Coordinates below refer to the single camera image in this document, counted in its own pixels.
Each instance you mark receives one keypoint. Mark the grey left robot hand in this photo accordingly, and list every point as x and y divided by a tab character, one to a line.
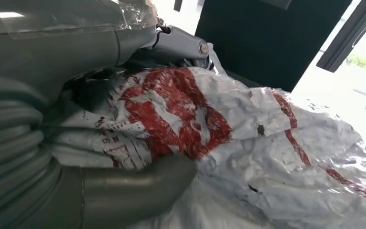
60	47

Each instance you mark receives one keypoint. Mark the grey parcel bag red stripe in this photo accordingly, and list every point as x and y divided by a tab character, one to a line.
233	158

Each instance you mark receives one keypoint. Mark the black inbound scanner machine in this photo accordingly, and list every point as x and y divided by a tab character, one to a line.
265	38

